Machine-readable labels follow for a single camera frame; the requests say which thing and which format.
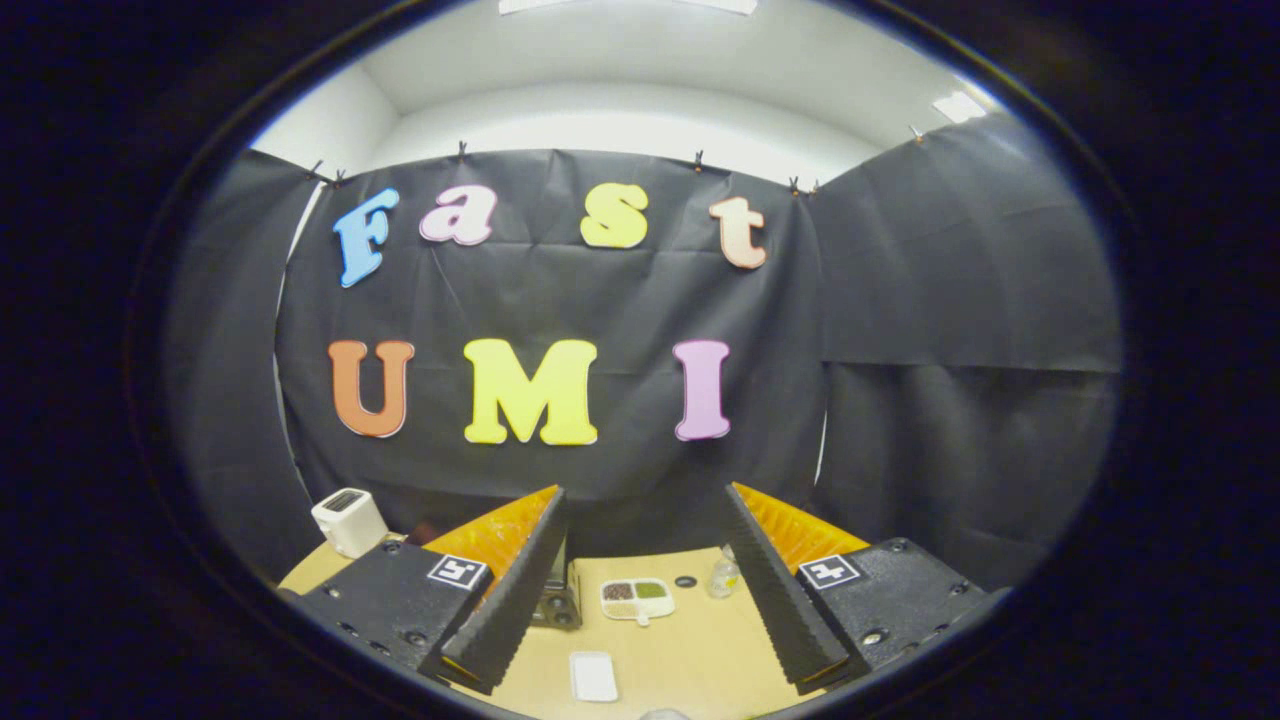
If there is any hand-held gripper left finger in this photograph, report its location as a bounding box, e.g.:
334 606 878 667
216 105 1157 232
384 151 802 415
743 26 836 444
290 485 569 696

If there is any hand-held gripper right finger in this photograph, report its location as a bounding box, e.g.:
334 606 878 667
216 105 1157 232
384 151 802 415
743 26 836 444
722 483 991 696

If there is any black toaster oven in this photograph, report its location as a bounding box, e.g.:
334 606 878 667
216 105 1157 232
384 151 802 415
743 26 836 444
535 535 583 631

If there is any white bread toaster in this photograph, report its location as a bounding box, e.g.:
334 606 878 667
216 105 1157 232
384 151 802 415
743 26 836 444
310 487 389 559

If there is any clear glass bottle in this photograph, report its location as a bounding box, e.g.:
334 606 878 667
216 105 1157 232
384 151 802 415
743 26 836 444
708 545 742 600

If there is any white rectangular tray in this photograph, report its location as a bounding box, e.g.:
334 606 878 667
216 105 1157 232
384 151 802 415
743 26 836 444
569 651 620 704

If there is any white divided bean plate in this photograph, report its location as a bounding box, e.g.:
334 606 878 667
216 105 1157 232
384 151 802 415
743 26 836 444
600 577 676 627

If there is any row of black cloth clips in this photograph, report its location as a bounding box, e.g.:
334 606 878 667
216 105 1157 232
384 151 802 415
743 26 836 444
305 125 926 196

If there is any small ceiling light panel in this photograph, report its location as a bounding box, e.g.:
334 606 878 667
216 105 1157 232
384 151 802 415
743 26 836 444
932 90 989 124

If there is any long ceiling light panel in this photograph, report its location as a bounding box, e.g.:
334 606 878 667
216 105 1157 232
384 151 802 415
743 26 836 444
498 0 759 16

